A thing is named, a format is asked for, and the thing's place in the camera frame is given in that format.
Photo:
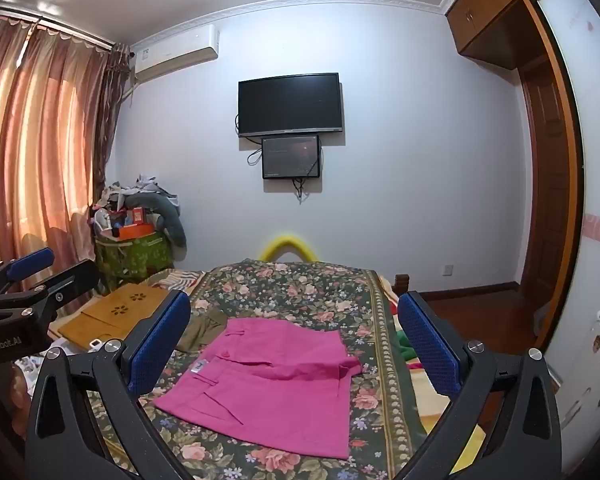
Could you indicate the wooden door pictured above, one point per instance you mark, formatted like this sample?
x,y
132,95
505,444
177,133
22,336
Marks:
x,y
547,185

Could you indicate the green storage bag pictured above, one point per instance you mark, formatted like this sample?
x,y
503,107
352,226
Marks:
x,y
130,260

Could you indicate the small black monitor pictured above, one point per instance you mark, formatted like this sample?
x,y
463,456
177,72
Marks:
x,y
291,157

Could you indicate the olive green pants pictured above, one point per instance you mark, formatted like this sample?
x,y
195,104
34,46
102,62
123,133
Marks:
x,y
205,332

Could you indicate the wooden bed post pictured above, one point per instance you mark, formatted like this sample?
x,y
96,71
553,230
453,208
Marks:
x,y
401,282

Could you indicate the brown patterned curtain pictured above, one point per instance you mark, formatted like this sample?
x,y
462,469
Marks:
x,y
111,110

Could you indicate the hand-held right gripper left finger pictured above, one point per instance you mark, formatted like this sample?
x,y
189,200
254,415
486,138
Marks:
x,y
160,342

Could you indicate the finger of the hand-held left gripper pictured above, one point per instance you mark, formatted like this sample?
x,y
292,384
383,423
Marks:
x,y
30,261
77,280

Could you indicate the floral blanket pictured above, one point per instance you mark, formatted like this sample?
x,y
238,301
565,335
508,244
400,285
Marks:
x,y
300,290

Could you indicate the orange box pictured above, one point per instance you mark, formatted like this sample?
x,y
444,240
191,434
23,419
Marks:
x,y
135,231

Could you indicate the colourful striped blanket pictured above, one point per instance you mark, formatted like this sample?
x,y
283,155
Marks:
x,y
420,385

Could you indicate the grey plush pillow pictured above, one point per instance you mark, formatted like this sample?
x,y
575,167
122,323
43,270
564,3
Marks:
x,y
172,220

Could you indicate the pink pants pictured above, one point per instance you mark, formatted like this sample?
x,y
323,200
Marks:
x,y
275,385

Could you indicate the white wall socket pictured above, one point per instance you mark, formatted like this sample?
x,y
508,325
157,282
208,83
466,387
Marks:
x,y
447,270

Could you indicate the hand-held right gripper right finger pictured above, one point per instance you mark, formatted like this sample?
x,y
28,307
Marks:
x,y
427,347

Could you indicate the white buckle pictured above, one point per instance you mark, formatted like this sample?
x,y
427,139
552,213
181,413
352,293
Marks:
x,y
95,345

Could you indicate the white printed fabric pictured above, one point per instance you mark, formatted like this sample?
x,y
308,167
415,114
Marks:
x,y
27,367

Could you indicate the white air conditioner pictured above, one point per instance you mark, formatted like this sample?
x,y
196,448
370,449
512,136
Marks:
x,y
172,55

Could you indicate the white cabinet with stickers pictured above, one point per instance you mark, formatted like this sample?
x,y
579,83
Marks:
x,y
587,375

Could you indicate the yellow hoop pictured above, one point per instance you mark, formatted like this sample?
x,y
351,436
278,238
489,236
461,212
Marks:
x,y
286,241

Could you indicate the black wall television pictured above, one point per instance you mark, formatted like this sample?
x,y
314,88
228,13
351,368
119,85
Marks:
x,y
289,105

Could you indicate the pink sheer curtain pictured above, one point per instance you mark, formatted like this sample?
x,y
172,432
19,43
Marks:
x,y
35,150

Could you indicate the pile of clothes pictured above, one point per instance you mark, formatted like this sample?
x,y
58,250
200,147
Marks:
x,y
135,190

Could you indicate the wooden overhead cabinet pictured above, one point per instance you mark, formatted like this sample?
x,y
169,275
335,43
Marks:
x,y
490,15

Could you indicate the orange striped sheet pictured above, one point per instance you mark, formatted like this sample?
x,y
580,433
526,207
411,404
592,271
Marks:
x,y
175,277

